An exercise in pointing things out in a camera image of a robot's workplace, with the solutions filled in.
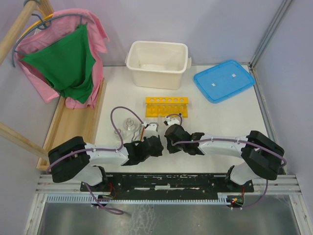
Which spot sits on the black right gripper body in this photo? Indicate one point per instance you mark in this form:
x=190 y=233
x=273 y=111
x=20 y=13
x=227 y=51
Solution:
x=173 y=149

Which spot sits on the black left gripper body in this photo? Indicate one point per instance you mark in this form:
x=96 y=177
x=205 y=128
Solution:
x=157 y=153

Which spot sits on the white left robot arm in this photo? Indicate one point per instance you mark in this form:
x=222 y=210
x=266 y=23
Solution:
x=82 y=161

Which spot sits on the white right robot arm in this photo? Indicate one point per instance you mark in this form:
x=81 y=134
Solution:
x=262 y=157

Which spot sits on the metal crucible tongs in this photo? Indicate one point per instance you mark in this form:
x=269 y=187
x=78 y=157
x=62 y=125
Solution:
x=137 y=133

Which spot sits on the small glass flask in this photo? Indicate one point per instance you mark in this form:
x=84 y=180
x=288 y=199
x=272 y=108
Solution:
x=130 y=124

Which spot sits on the small glass beaker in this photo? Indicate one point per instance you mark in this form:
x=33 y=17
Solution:
x=118 y=133

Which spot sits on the yellow test tube rack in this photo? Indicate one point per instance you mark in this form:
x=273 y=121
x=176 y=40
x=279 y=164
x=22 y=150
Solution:
x=163 y=106

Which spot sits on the blue plastic bin lid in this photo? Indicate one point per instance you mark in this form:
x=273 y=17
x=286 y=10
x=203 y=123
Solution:
x=223 y=81

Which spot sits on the white plastic storage bin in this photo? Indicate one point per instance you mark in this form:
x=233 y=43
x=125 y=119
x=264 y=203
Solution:
x=158 y=65

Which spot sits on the small green circuit board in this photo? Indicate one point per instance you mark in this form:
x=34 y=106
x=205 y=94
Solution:
x=238 y=200

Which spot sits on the green shirt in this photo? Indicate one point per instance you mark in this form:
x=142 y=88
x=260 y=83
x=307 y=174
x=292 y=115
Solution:
x=67 y=65

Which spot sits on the pink shirt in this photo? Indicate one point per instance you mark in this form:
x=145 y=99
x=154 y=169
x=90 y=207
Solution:
x=62 y=27

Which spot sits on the grey clothes hanger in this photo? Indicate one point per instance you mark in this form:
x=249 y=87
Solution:
x=47 y=21

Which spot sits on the yellow clothes hanger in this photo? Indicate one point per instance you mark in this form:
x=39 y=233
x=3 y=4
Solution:
x=41 y=19

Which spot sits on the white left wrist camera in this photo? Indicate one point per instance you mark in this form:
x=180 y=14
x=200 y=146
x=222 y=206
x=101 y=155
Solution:
x=151 y=130

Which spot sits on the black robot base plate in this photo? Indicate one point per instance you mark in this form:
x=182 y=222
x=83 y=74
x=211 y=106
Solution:
x=168 y=186

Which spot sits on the grey slotted cable duct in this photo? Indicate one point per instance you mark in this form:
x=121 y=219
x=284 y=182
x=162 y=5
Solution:
x=104 y=198

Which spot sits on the wooden clothes rack frame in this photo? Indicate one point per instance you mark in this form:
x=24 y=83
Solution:
x=66 y=123

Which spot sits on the aluminium frame post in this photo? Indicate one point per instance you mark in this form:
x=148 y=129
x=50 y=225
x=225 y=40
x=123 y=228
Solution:
x=270 y=32

